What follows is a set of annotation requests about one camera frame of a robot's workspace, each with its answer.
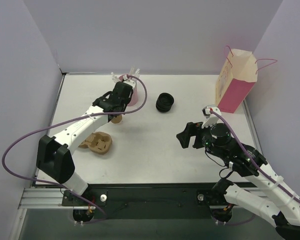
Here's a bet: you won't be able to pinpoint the stack of brown paper cups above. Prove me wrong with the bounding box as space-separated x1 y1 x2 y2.
111 114 123 124

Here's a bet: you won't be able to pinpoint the stack of black lids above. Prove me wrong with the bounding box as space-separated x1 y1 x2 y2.
155 92 175 113

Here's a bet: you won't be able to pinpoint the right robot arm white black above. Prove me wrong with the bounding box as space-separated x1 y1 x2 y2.
176 120 300 231

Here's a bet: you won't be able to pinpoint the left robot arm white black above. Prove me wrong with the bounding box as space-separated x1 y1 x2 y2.
36 79 136 206

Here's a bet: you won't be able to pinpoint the pink straw holder cup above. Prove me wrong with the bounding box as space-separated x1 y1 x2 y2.
128 75 139 107

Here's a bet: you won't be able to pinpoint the white wrapped straws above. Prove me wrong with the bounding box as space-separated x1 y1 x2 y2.
111 66 140 83

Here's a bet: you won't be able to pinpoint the brown pulp cup carriers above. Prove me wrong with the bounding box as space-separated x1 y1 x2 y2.
79 131 113 155

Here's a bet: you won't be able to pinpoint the pink cream paper gift bag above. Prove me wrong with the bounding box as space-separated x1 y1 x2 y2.
215 45 277 114

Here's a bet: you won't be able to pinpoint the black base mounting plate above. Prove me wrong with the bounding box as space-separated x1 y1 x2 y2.
62 183 233 223

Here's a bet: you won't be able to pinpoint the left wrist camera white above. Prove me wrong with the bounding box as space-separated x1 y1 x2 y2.
122 75 137 92

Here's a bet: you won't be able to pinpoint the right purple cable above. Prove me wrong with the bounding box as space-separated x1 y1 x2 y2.
209 108 300 226

